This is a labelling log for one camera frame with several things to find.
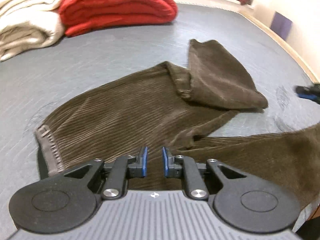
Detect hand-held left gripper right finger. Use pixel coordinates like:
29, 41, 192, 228
162, 147, 247, 201

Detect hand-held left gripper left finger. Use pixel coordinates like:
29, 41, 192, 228
64, 146, 148, 201

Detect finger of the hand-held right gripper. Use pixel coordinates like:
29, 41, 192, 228
296, 83, 320, 101

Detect brown corduroy pants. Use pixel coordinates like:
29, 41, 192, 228
34, 39, 320, 211

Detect purple box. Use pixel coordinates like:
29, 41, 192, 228
271, 11, 293, 40

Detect red folded blanket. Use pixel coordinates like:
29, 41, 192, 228
58, 0, 179, 37

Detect cream folded blanket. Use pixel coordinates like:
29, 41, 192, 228
0, 0, 69, 62

